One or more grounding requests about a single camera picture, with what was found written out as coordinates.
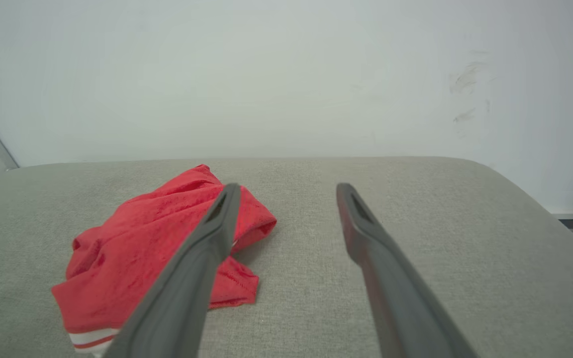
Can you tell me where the red garment with white stripes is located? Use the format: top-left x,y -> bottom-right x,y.
51,164 -> 277,357

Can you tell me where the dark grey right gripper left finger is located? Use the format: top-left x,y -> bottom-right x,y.
103,182 -> 241,358

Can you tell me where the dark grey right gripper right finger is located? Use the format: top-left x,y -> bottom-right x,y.
336,182 -> 477,358

